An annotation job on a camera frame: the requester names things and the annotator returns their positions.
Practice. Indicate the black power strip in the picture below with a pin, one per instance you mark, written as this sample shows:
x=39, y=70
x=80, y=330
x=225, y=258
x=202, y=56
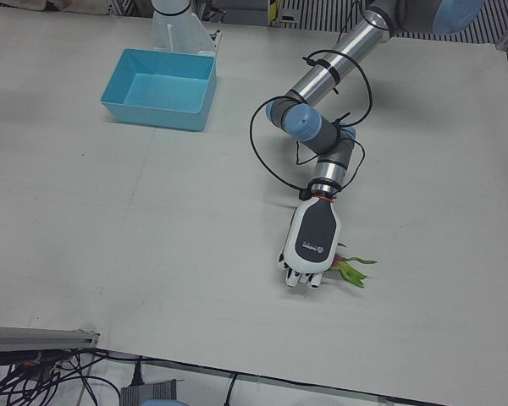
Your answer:
x=8, y=358

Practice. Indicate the yellow black striped post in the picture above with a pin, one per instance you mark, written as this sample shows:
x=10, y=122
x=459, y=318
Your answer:
x=273, y=9

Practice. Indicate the ribbed metal grating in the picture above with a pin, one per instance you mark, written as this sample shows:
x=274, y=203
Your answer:
x=313, y=10

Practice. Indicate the grey power adapter box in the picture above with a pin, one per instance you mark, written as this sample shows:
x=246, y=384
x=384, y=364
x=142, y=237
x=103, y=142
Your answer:
x=148, y=391

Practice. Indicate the white stand column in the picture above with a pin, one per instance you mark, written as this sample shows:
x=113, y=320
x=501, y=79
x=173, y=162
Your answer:
x=173, y=25

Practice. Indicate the small blue object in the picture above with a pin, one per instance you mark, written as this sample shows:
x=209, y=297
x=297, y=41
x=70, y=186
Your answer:
x=161, y=402

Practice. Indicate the small metal bracket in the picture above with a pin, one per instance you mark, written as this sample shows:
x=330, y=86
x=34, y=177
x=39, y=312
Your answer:
x=217, y=40

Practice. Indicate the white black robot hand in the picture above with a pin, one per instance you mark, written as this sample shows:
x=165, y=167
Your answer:
x=315, y=237

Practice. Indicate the aluminium profile rail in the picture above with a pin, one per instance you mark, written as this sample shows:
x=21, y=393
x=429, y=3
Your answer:
x=34, y=336

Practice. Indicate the silver grey blue arm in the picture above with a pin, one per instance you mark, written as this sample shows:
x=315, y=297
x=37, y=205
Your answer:
x=343, y=55

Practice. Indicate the pink dragon fruit green leaves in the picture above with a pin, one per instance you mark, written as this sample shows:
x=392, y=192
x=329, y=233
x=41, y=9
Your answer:
x=355, y=277

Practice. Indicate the light blue plastic bin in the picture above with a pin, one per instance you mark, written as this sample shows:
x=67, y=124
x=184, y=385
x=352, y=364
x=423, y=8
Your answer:
x=161, y=114

